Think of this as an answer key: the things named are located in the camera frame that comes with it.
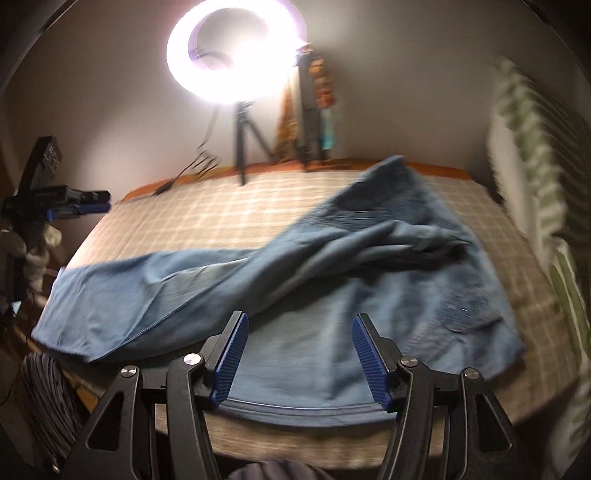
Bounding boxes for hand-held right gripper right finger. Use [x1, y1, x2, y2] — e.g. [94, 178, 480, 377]
[352, 313, 523, 480]

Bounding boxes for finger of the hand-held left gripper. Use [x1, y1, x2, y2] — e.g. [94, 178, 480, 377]
[69, 187, 112, 204]
[46, 201, 112, 219]

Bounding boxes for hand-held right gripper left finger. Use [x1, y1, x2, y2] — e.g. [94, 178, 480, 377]
[69, 311, 250, 480]

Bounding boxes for blue denim pants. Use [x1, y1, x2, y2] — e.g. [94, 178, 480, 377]
[31, 154, 526, 428]

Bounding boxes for person's left hand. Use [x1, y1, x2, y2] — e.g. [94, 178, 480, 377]
[10, 224, 64, 291]

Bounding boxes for beige checked bedsheet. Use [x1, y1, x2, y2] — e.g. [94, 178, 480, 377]
[28, 167, 583, 468]

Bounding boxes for black tripod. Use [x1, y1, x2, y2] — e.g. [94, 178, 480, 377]
[232, 99, 280, 186]

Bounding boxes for dark striped cloth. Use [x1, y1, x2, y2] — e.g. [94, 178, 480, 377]
[20, 353, 89, 464]

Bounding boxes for orange mattress edge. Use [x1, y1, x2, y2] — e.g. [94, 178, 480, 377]
[116, 156, 472, 205]

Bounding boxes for colourful hanging cloth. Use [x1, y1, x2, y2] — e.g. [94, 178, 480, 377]
[274, 46, 341, 163]

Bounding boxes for black stand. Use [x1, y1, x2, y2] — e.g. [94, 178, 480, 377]
[295, 46, 329, 172]

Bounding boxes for white pillow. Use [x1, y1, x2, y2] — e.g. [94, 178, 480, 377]
[486, 113, 548, 243]

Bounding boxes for green striped pillow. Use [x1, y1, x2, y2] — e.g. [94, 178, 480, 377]
[489, 55, 591, 444]

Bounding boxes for black cable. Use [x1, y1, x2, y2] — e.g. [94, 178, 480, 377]
[154, 105, 221, 197]

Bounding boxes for white ring light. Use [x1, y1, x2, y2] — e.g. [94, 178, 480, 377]
[165, 0, 309, 110]

